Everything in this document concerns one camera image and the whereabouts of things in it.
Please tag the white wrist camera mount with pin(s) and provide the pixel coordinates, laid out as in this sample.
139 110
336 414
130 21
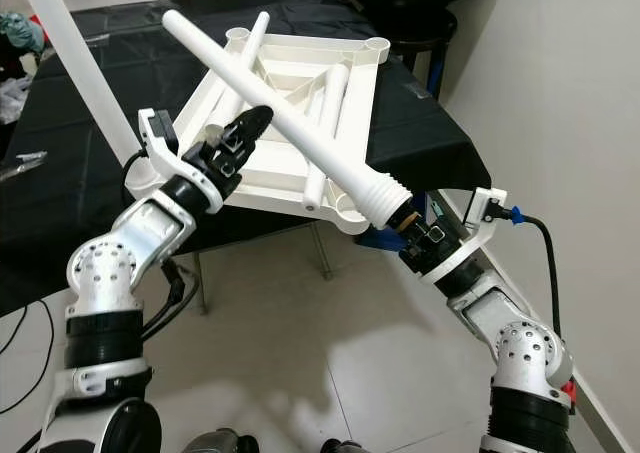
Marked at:
165 163
460 258

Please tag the dark robot foot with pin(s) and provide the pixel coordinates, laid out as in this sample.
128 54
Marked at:
220 441
345 446

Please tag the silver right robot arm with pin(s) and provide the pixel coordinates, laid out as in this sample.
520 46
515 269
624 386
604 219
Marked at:
520 333

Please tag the crumpled clear plastic bag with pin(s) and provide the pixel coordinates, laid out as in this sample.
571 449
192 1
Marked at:
12 98

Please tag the black round basin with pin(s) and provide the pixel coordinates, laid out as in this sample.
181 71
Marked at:
405 13

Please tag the white plastic children table top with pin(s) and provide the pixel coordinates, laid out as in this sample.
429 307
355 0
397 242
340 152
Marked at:
260 188

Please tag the small clear plastic bag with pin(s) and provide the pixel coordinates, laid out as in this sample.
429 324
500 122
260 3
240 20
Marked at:
28 161

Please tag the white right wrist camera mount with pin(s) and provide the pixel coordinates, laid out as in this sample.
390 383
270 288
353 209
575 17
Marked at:
460 258

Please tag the blue plastic dustpan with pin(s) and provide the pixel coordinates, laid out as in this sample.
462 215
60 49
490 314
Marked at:
375 241

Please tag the dark left robot foot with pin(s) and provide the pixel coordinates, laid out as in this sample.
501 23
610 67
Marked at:
220 441

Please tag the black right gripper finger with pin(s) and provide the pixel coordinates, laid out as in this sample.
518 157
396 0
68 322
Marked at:
412 231

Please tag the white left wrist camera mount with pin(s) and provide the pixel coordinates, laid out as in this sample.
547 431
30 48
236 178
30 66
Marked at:
165 163

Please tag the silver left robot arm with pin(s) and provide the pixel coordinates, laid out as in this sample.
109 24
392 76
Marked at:
120 258

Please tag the dark right robot foot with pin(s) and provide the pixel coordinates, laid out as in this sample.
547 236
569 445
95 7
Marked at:
345 446

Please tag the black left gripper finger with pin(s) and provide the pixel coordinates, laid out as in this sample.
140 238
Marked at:
248 133

